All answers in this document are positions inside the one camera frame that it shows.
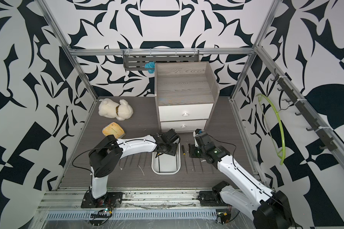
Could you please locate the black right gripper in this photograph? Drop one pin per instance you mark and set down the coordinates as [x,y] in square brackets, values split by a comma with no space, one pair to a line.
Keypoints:
[191,150]

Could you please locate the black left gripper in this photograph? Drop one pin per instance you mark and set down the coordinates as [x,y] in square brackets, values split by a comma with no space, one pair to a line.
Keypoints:
[173,152]

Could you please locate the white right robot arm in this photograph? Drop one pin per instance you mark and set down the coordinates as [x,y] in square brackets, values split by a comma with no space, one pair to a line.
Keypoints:
[266,208]

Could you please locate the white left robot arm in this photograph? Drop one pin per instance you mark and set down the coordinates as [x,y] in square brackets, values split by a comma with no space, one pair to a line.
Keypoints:
[105,156]

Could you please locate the white storage tray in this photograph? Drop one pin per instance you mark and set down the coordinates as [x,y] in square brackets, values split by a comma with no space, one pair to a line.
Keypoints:
[169,165]

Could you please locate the grey wooden drawer cabinet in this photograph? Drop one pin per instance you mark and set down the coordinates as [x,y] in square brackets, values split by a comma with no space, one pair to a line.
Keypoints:
[185,94]

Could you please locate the yellow tissue pack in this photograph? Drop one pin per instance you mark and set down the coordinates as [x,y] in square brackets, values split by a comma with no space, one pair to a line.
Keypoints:
[113,129]

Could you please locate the white plush dog toy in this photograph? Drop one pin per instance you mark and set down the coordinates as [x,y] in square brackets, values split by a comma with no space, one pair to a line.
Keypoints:
[110,109]

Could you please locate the right controller board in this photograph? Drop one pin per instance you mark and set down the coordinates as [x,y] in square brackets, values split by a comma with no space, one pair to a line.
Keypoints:
[223,218]

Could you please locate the controller board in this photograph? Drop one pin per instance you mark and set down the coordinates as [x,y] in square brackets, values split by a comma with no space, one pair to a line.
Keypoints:
[223,218]
[101,214]

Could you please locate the green hoop hanger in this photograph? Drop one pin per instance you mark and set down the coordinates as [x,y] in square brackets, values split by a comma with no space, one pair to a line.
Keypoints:
[276,132]

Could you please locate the teal cloth ball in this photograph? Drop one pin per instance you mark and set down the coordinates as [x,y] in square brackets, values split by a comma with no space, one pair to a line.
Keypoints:
[150,67]

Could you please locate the left controller board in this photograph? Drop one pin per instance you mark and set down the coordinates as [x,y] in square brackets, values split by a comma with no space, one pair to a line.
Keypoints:
[101,214]

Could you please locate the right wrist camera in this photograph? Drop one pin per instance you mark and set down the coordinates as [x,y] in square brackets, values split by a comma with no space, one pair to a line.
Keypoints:
[197,133]

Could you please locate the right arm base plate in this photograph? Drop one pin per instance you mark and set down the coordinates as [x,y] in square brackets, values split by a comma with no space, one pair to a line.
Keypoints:
[212,199]

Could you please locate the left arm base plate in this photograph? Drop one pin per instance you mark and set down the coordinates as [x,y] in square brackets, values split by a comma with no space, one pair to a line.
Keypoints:
[110,199]

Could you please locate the grey wall shelf rack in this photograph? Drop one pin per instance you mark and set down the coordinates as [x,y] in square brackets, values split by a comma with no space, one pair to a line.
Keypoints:
[137,61]

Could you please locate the grey hook rail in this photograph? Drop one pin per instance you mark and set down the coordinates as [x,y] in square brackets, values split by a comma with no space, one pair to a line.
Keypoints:
[305,110]

